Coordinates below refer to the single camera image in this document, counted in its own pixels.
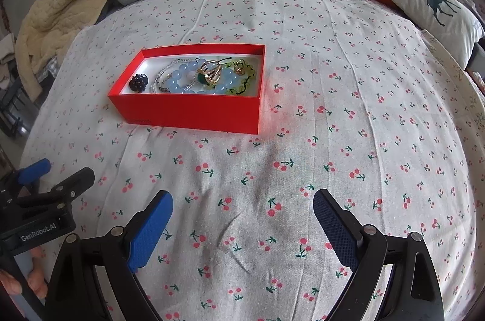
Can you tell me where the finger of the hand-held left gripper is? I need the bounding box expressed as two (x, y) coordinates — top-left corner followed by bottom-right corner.
(0, 158), (52, 199)
(15, 167), (95, 220)

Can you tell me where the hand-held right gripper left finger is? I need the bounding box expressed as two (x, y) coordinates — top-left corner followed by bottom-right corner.
(45, 190), (174, 321)

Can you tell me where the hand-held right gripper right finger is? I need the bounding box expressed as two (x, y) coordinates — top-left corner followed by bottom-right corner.
(313, 188), (445, 321)

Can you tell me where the black bead flower brooch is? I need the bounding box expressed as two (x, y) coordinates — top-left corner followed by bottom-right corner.
(129, 74), (148, 93)

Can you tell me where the red jewelry box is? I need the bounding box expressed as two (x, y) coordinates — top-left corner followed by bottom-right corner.
(107, 44), (266, 135)

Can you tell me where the clear bead bracelet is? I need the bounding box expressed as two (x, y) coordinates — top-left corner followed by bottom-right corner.
(152, 59), (190, 92)

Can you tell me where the light blue bead bracelet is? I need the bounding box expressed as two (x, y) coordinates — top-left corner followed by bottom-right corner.
(163, 59), (241, 95)

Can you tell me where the gold ring with green stone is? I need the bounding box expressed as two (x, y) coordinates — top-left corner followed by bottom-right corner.
(195, 59), (225, 85)

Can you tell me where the person's left hand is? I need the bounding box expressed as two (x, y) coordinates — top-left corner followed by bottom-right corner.
(0, 246), (49, 298)

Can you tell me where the cherry print bedsheet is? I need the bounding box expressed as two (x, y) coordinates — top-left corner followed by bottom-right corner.
(19, 0), (480, 321)

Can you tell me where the beige quilted blanket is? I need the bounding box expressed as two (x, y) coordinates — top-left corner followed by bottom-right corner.
(15, 0), (135, 96)

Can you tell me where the white deer print pillow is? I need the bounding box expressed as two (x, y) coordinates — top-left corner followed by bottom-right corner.
(390, 0), (483, 68)

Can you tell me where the dark metal frame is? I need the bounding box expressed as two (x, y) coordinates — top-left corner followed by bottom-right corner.
(0, 79), (32, 138)

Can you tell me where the yellow-green bead bracelet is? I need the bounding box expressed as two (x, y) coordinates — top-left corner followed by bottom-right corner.
(218, 56), (258, 95)

